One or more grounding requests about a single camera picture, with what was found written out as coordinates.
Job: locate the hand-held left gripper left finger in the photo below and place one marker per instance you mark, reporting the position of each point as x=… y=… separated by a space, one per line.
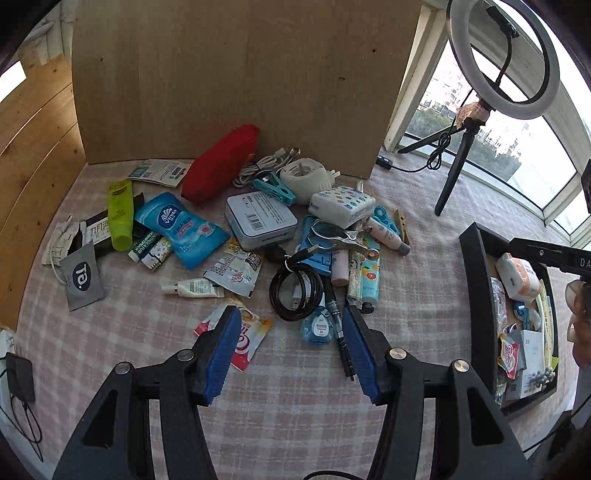
x=221 y=355

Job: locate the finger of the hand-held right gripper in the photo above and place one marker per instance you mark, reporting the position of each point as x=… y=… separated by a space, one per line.
x=545 y=254

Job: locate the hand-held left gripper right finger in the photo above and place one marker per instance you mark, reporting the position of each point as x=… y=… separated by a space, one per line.
x=362 y=355

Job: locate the orange white tissue pack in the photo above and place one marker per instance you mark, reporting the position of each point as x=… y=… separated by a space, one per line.
x=517 y=274

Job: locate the small blue clear bottle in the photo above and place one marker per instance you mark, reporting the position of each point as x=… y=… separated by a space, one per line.
x=318 y=330

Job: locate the clear plastic bag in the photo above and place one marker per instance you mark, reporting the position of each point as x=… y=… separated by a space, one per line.
x=497 y=300

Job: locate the blue plastic clothespin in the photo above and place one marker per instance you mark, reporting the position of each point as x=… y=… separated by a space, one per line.
x=385 y=217
x=525 y=319
x=274 y=189

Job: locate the black cardboard tray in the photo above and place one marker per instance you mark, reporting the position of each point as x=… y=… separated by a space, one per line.
x=475 y=277

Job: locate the white box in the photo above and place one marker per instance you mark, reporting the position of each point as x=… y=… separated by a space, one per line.
x=533 y=346

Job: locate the orange snack packet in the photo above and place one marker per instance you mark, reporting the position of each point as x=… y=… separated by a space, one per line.
x=509 y=355

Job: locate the person's right forearm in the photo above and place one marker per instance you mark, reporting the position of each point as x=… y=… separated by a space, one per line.
x=582 y=397

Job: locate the person's right hand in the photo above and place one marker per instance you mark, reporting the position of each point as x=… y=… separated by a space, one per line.
x=579 y=295

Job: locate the red white snack packet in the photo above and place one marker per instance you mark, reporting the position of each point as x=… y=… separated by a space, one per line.
x=251 y=339

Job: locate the small white tube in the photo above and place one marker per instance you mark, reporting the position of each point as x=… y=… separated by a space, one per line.
x=194 y=288

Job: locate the fruit print tube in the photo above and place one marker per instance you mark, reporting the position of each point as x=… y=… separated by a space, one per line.
x=371 y=281

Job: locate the white sachet red print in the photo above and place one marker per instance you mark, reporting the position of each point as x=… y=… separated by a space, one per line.
x=233 y=272

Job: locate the small pink bottle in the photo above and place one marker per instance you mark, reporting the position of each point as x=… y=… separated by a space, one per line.
x=340 y=270

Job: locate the blue card packet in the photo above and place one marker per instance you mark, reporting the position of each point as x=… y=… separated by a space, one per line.
x=323 y=265

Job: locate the white patterned small packet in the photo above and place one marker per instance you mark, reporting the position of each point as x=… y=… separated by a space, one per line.
x=159 y=257

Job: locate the silver metal clamp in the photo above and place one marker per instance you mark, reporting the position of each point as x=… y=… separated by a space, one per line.
x=341 y=237

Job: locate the small white bottle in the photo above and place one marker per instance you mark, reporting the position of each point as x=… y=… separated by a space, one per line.
x=385 y=237

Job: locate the blue wet wipes pack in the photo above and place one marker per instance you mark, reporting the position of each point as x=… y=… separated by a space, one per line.
x=180 y=230

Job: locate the wooden clothespin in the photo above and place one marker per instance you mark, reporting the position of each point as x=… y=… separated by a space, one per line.
x=402 y=226

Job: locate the grey metal tin box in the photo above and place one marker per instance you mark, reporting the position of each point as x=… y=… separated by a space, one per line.
x=261 y=221

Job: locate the dotted white tissue packet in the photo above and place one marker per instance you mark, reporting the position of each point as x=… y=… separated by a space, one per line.
x=344 y=203

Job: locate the tan paper tag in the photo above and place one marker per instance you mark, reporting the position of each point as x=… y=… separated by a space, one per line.
x=471 y=114

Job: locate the grey logo sachet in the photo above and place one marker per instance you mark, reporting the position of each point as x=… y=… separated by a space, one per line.
x=81 y=277

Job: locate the black white printed packet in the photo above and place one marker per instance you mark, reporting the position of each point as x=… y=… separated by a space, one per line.
x=99 y=233

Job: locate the lime green tube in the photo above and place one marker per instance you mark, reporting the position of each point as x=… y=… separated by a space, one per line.
x=120 y=214

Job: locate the white round plug-in device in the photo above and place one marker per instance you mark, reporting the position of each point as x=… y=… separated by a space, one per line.
x=300 y=182

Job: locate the black inline controller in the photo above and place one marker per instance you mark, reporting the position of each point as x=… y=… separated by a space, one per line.
x=383 y=162

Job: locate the red fabric pouch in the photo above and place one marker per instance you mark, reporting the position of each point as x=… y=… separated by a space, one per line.
x=217 y=161

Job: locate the black power adapter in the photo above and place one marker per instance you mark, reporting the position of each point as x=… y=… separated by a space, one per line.
x=21 y=378

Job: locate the wooden slat panel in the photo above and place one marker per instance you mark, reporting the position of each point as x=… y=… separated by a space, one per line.
x=32 y=161

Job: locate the large plywood board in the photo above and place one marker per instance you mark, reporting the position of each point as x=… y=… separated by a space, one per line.
x=231 y=69

